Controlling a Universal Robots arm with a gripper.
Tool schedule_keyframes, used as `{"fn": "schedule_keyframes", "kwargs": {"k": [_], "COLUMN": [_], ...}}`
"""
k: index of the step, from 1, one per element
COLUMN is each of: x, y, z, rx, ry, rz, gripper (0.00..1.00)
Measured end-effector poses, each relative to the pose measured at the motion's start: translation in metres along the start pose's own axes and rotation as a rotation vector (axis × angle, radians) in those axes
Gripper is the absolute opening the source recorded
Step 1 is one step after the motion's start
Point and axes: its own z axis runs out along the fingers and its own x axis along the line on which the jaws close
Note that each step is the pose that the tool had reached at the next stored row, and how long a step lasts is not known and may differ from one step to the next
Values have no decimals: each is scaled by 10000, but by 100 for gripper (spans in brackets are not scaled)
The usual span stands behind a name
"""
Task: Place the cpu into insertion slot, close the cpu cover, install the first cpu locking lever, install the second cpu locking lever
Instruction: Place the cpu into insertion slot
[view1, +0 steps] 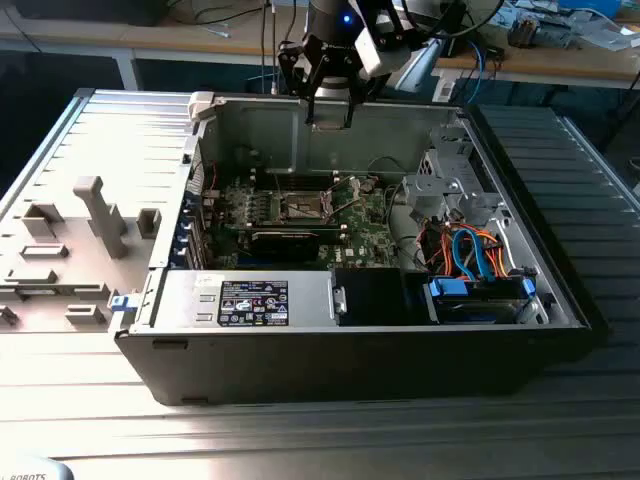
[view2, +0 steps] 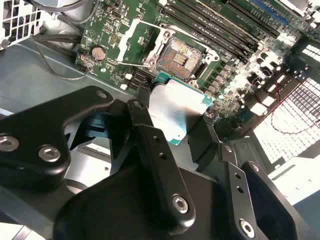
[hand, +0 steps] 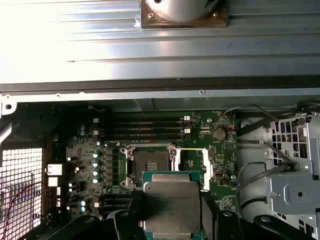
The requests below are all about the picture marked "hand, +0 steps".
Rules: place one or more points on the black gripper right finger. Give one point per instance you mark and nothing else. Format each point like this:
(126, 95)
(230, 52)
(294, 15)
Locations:
(208, 220)

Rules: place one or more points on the CPU socket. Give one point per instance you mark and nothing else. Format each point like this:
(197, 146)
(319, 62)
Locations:
(140, 160)

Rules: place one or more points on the silver coin battery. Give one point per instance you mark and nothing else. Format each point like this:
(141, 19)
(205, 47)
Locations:
(219, 134)

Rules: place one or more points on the brown square base plate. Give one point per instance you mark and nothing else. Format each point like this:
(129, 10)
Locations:
(220, 21)

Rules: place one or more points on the black PC case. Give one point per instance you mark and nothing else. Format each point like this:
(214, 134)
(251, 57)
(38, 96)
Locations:
(175, 100)

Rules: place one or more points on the green motherboard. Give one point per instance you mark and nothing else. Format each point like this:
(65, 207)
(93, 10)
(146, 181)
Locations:
(197, 120)

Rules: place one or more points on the silver green CPU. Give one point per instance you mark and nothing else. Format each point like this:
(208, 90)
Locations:
(172, 200)

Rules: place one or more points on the silver metal disk bay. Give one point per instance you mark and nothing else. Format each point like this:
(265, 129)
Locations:
(290, 195)

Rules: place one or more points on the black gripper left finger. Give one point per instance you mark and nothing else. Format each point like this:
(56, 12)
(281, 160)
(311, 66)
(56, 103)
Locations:
(125, 227)

